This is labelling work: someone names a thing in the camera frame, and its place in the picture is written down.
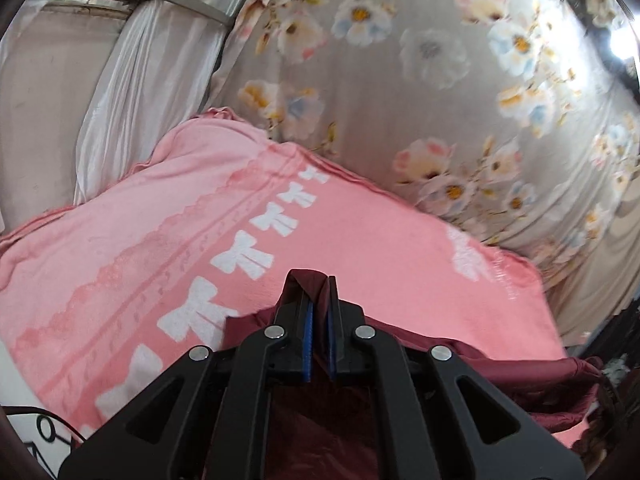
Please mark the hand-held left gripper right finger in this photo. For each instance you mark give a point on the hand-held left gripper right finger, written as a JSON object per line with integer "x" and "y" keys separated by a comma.
{"x": 331, "y": 330}

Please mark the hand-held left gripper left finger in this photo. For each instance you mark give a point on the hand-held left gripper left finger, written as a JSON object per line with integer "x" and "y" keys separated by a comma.
{"x": 307, "y": 330}

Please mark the maroon puffer jacket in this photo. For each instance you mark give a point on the maroon puffer jacket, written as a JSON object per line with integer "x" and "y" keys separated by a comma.
{"x": 525, "y": 390}

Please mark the pink blanket with white print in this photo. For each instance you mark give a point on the pink blanket with white print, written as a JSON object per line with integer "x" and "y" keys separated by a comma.
{"x": 350, "y": 220}

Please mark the grey floral sheet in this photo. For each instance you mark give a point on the grey floral sheet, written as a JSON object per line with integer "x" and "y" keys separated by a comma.
{"x": 425, "y": 110}

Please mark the dark clutter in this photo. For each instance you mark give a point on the dark clutter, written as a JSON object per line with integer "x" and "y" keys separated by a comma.
{"x": 615, "y": 410}

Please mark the white printed sheet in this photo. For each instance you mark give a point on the white printed sheet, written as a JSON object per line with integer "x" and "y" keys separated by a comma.
{"x": 12, "y": 390}

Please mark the white satin curtain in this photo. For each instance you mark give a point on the white satin curtain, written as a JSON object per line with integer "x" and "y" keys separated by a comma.
{"x": 130, "y": 85}

